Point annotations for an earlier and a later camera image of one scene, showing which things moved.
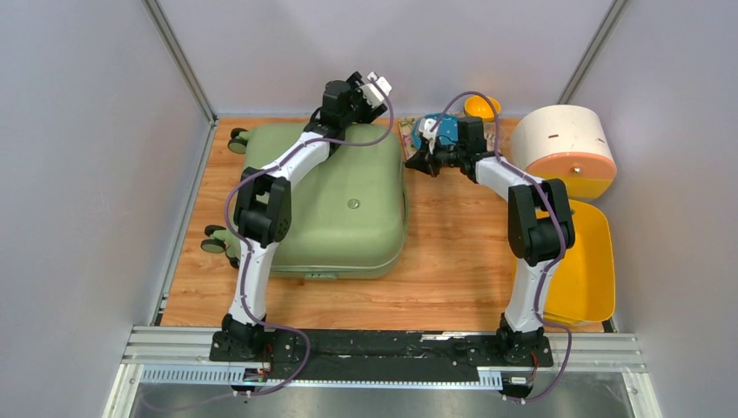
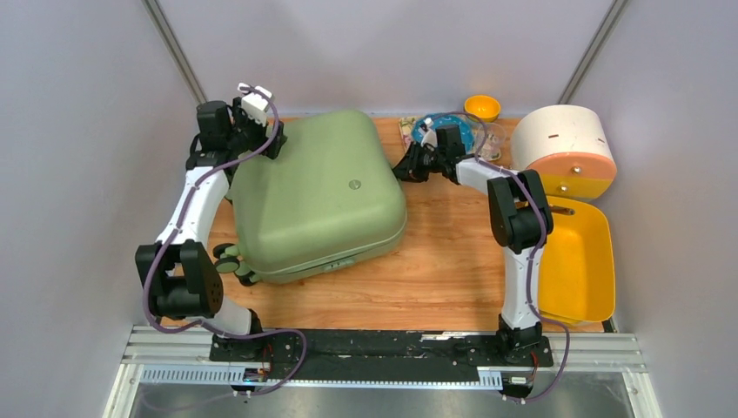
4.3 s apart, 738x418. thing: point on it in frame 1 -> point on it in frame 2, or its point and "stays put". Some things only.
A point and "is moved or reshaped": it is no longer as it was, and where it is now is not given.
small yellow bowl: [479, 106] stays put
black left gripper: [372, 114] -> [238, 118]
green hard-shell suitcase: [349, 203] is moved or reshaped
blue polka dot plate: [447, 130] stays put
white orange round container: [567, 143] stays put
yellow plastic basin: [580, 287] stays put
